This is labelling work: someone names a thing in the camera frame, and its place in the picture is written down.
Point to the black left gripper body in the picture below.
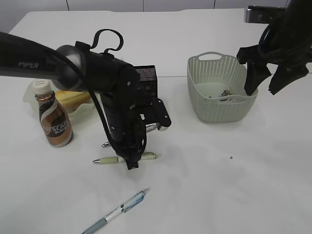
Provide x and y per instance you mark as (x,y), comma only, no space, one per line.
(129,146)

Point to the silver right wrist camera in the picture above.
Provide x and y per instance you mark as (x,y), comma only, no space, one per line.
(262,14)

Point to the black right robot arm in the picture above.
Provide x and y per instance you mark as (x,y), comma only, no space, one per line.
(296,22)

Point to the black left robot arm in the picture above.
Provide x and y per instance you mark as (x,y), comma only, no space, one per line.
(112,84)

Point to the black mesh pen holder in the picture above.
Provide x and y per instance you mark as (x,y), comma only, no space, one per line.
(146,89)

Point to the blue grey ballpoint pen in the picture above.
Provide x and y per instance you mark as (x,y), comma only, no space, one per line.
(123,208)

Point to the beige grip white pen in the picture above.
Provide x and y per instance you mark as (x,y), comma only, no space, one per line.
(117,159)

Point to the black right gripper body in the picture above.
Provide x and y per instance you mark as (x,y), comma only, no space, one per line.
(286,52)

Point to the grey grip white pen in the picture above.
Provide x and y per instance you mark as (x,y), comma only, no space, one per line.
(149,128)

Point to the brown Nescafe coffee bottle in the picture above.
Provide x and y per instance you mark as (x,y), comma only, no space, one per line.
(53,118)

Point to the pale green plastic basket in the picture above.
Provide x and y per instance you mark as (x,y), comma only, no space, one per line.
(207,78)

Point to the small paper ball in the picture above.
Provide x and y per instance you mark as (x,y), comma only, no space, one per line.
(225,95)

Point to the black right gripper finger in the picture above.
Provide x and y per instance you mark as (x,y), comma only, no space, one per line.
(285,76)
(257,72)

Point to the sugared bread roll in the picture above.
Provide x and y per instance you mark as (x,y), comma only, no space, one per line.
(71,100)

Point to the translucent green wavy plate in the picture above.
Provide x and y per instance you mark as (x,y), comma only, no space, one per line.
(33,108)

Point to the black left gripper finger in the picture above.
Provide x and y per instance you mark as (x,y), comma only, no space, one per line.
(132,164)

